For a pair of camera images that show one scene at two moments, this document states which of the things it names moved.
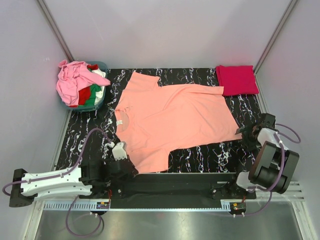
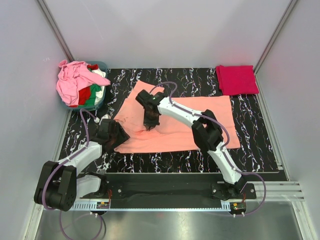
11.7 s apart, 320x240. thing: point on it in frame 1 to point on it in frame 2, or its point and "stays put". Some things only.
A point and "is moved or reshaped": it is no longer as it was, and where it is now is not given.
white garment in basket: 99,96 stays put
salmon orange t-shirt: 153,120 is moved or reshaped
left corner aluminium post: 56,30 stays put
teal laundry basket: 103,66 stays put
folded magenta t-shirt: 237,80 stays put
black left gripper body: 127,177 to 111,138
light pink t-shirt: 73,75 stays put
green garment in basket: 90,102 stays put
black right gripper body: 248,140 to 150,120
